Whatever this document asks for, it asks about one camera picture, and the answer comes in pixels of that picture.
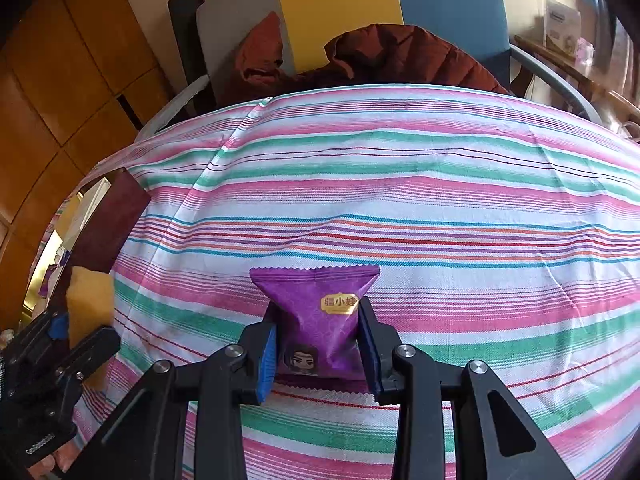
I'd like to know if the wooden wardrobe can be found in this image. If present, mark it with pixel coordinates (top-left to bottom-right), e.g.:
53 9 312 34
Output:
0 0 196 321

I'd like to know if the yellow sponge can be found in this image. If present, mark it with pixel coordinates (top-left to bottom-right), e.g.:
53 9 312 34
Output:
66 266 117 391

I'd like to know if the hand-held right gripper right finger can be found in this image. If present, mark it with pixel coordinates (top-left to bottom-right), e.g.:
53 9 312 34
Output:
356 296 577 480

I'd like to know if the white appliance box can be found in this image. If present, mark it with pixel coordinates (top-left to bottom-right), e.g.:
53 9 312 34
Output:
542 0 583 52

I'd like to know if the purple snack packet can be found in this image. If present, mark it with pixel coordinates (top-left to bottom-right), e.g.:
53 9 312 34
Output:
249 265 381 406
36 265 57 303

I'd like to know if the person's left hand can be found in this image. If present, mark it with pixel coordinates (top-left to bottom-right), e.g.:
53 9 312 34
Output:
27 452 76 480

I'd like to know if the grey yellow blue sofa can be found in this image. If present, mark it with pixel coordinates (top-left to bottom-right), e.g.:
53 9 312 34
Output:
145 0 603 121

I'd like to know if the rectangular gold-lined tin box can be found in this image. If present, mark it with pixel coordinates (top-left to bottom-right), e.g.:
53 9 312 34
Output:
20 166 152 321

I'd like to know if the wooden desk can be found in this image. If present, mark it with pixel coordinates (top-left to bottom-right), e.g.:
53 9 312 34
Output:
515 34 640 126

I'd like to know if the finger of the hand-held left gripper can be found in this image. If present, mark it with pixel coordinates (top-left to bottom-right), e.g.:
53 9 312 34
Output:
49 325 122 412
10 309 71 362

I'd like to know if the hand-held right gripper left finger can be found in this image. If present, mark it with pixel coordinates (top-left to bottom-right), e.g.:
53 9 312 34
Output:
72 319 279 480

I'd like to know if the pink green striped blanket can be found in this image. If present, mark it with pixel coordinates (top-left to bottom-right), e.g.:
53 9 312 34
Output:
30 84 640 480

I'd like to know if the dark red padded jacket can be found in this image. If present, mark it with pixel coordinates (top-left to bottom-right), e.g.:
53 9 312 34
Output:
220 11 511 106

